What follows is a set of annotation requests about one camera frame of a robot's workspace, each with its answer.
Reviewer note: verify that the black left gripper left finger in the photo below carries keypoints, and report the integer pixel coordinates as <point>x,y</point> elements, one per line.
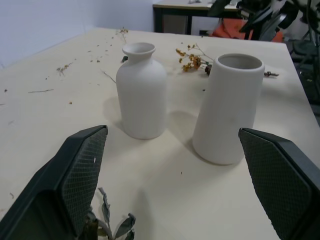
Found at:
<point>77,172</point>

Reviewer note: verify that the dried grey-green leafy stem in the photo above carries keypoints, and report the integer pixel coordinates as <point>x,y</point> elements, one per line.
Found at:
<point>107,220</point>

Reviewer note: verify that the thin dried stem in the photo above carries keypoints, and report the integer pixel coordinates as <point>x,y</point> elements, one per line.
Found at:
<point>108,75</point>

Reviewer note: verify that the dried twig with yellow bits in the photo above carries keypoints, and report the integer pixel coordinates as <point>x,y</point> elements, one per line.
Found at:
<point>62,68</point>

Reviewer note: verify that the black-framed side table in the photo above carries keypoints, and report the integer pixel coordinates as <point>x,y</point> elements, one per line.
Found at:
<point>180,15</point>

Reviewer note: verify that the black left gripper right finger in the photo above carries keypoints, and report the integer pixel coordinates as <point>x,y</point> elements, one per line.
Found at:
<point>277,182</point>

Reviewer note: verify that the white bottle-shaped ceramic vase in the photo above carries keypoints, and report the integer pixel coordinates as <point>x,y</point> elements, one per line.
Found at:
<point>142,100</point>

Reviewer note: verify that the thin bare dried twig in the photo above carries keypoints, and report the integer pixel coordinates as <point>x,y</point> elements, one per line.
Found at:
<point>41,91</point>

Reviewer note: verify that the white tapered ceramic vase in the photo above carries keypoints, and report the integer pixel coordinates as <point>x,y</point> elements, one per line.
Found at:
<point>226,110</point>

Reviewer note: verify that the dried yellow flower sprig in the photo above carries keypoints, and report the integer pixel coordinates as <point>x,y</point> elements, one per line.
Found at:
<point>192,60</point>

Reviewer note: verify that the black robot machinery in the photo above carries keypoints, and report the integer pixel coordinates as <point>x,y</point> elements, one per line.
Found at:
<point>272,17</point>

